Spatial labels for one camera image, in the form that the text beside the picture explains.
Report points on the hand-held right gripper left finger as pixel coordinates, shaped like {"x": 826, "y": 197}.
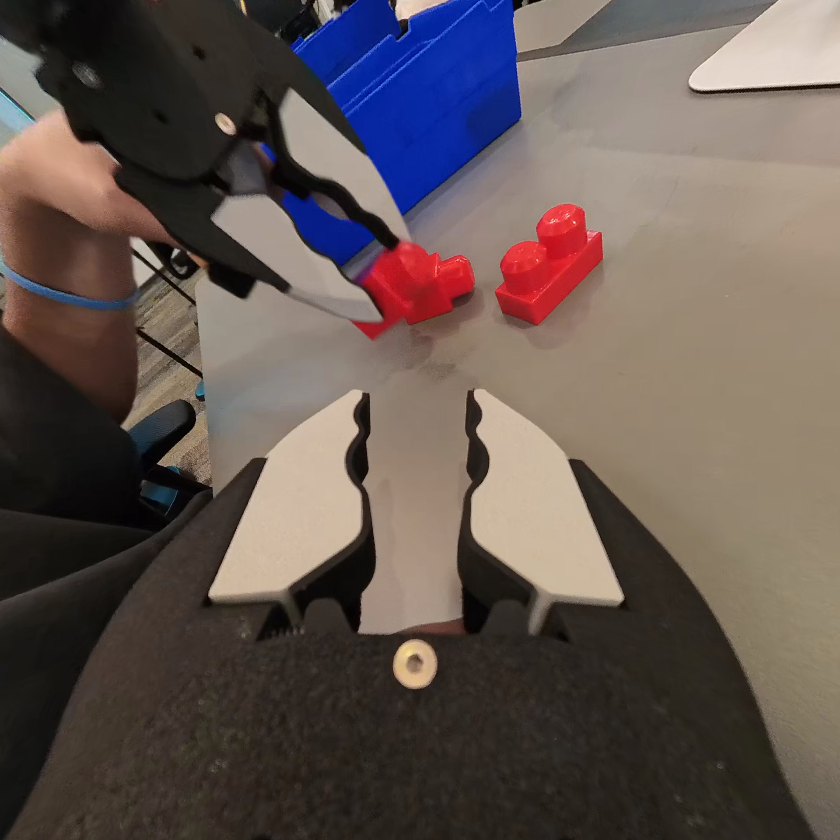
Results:
{"x": 289, "y": 512}

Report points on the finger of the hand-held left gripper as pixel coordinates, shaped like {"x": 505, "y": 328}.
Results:
{"x": 341, "y": 164}
{"x": 282, "y": 249}

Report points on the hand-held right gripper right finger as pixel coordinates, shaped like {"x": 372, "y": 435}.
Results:
{"x": 544, "y": 512}

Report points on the blue plastic bin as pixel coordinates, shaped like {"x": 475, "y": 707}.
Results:
{"x": 348, "y": 39}
{"x": 446, "y": 111}

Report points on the red double toy block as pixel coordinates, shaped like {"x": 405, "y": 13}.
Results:
{"x": 544, "y": 282}

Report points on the person's left forearm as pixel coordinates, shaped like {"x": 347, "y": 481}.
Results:
{"x": 65, "y": 354}

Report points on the grey desk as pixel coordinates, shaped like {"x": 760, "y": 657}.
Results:
{"x": 656, "y": 394}

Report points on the person's left hand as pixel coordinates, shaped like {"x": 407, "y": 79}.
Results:
{"x": 65, "y": 197}

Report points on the black chair armrest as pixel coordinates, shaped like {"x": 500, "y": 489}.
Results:
{"x": 164, "y": 430}

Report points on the blue wristband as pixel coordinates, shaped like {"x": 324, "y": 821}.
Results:
{"x": 65, "y": 296}

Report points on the person's dark sweatshirt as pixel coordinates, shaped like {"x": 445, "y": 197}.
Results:
{"x": 65, "y": 590}

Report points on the white flat base plate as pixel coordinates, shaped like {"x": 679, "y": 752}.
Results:
{"x": 774, "y": 59}

